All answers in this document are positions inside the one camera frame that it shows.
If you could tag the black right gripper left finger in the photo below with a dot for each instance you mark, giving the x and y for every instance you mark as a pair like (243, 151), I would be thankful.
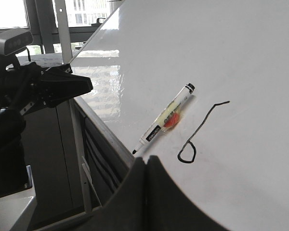
(124, 211)

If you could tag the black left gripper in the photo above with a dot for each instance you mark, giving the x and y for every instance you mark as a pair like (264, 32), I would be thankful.
(29, 88)

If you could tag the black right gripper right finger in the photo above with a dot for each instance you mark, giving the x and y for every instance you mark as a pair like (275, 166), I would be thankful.
(168, 208)

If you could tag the white black whiteboard marker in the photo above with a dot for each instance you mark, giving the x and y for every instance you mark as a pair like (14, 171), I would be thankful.
(167, 118)

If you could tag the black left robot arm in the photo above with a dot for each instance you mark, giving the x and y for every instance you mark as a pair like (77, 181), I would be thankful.
(118, 185)

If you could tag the white table edge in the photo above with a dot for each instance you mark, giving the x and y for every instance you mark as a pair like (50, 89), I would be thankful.
(16, 210)

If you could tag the white metal upright post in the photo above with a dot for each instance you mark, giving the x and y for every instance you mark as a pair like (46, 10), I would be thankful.
(63, 30)

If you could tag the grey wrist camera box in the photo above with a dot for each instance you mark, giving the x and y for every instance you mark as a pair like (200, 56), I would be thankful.
(14, 40)

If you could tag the grey window frame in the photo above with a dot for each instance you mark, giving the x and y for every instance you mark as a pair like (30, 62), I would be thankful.
(40, 17)

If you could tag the white whiteboard with metal frame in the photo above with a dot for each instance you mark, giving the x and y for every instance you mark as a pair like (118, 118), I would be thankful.
(229, 153)

